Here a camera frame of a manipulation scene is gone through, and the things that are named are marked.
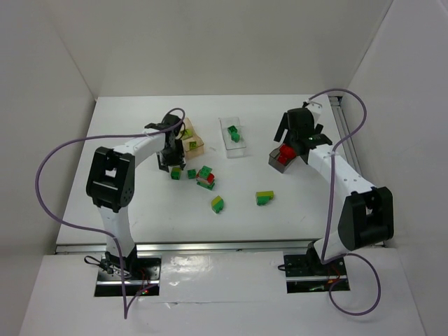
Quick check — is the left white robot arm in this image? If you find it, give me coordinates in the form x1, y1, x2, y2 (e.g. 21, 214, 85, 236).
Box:
86, 108, 186, 273

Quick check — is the aluminium side rail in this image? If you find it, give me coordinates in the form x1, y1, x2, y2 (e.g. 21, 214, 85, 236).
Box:
328, 95, 361, 173

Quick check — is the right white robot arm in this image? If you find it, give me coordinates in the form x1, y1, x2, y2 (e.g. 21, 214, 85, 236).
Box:
269, 107, 394, 264

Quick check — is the red lego brick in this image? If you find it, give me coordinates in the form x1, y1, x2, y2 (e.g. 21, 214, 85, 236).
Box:
279, 143, 297, 160
277, 155, 288, 165

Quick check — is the orange transparent container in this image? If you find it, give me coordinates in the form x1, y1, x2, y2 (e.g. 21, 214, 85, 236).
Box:
179, 118, 204, 161

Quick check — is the grey transparent container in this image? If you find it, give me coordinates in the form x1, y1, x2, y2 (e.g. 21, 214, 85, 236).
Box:
268, 147, 296, 174

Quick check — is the aluminium front rail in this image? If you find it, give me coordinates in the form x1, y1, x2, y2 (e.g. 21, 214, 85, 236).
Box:
55, 239, 311, 255

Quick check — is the dark green lego cube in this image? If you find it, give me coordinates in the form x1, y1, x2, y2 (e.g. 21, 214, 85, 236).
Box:
227, 125, 238, 134

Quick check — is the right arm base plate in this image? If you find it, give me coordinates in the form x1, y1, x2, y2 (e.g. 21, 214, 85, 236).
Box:
277, 248, 351, 294

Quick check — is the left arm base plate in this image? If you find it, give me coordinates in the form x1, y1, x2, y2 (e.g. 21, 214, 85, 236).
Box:
84, 255, 162, 298

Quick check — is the yellow green red lego stack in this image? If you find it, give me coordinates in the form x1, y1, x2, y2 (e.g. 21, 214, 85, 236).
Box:
255, 190, 274, 206

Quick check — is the clear transparent container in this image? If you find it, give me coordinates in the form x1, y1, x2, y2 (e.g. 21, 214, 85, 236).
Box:
219, 117, 246, 159

